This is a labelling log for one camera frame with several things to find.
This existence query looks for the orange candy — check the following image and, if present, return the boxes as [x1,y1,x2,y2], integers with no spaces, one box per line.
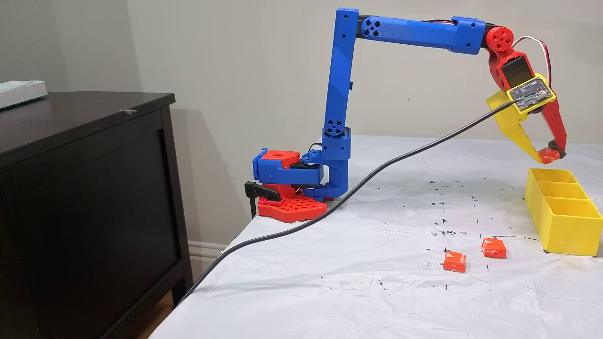
[443,250,467,273]
[481,238,507,259]
[538,147,561,165]

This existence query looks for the yellow three-compartment box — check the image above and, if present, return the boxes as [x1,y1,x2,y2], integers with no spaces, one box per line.
[524,168,603,257]

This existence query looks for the white flat box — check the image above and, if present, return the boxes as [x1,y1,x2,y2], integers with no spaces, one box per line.
[0,80,49,110]

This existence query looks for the white plastic table cover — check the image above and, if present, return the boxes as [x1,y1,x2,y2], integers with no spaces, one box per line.
[150,134,603,339]

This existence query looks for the black table clamp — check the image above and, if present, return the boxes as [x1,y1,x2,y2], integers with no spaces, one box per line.
[244,181,283,219]

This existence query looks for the white baseboard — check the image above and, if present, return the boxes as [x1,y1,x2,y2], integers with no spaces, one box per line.
[188,241,232,271]

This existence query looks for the dark wooden cabinet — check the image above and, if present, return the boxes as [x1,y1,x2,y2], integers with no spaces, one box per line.
[0,91,194,339]

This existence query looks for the camera board on yellow mount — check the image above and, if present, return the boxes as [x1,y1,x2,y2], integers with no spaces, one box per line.
[508,74,556,115]

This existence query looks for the red white black servo wire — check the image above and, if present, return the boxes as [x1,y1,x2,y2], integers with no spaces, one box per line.
[513,36,551,76]

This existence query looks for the black camera cable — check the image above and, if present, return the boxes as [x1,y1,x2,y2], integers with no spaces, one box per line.
[180,98,521,304]

